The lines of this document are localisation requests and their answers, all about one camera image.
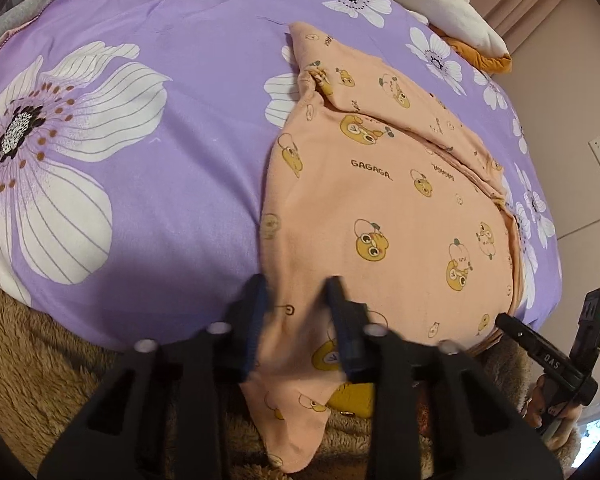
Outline orange printed baby romper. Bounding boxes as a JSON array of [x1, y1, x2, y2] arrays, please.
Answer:
[[245, 20, 523, 475]]

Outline purple floral bed sheet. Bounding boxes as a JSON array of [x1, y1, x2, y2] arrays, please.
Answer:
[[0, 0, 563, 353]]

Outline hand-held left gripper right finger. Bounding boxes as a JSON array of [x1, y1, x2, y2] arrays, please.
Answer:
[[325, 275, 563, 480]]

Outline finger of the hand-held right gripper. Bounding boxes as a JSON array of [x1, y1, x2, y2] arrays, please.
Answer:
[[495, 312, 599, 406]]

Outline white cable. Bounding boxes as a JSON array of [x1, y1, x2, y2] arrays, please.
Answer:
[[555, 205, 600, 241]]

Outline person's right hand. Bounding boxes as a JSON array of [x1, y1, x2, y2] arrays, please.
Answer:
[[522, 374, 581, 448]]

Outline brown fleece blanket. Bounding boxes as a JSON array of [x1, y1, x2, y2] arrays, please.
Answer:
[[0, 280, 581, 480]]

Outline dusty pink curtain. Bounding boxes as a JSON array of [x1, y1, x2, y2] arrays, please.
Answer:
[[455, 0, 586, 56]]

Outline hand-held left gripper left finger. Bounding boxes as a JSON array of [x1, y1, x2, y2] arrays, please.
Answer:
[[37, 274, 271, 480]]

